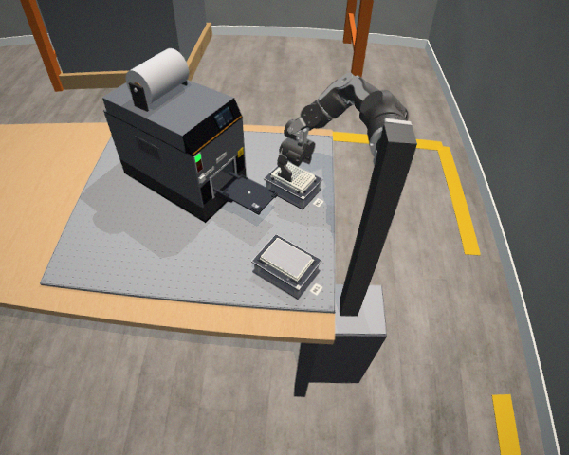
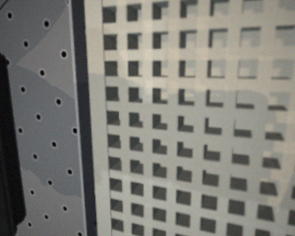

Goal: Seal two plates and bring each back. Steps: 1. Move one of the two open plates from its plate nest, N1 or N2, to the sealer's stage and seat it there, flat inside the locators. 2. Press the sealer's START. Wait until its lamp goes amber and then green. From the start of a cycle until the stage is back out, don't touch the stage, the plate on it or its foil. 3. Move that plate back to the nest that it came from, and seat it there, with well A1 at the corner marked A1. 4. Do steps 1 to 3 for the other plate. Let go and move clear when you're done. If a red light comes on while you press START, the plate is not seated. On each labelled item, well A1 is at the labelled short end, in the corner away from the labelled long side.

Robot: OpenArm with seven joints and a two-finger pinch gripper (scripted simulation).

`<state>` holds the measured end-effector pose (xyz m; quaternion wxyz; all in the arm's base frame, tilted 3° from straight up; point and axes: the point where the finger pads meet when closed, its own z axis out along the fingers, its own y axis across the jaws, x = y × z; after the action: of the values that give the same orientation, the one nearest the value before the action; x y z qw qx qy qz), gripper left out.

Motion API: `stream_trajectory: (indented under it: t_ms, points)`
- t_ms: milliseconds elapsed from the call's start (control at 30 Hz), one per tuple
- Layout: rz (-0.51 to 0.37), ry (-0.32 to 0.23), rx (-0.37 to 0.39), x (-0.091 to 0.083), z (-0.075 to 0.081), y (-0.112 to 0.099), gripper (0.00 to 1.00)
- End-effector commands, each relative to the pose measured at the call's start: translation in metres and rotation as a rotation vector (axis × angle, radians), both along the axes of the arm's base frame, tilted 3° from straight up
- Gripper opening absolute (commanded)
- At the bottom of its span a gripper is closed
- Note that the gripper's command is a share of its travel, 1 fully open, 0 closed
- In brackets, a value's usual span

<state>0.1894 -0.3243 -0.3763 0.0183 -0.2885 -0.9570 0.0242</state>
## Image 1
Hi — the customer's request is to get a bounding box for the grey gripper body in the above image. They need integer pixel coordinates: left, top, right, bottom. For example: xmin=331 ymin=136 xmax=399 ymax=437
xmin=279 ymin=129 xmax=315 ymax=167

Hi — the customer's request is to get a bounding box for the white foil roll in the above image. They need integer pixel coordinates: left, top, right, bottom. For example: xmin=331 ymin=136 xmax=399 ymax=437
xmin=126 ymin=48 xmax=189 ymax=105

